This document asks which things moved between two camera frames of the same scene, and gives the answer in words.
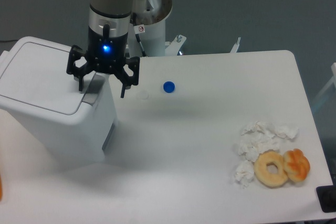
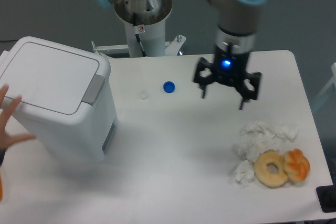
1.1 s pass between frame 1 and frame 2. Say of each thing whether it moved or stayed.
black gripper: moved
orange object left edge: stayed
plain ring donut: stayed
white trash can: stayed
